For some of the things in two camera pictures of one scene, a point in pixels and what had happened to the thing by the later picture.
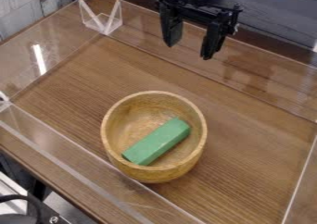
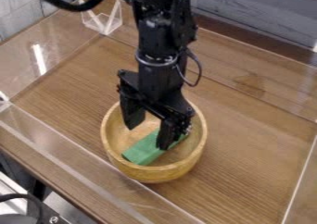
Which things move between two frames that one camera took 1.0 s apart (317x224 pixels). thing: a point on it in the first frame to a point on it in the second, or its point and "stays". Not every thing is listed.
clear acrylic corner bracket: x=103 y=23 stays
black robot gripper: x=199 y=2 to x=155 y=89
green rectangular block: x=171 y=134 stays
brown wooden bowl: x=132 y=117 stays
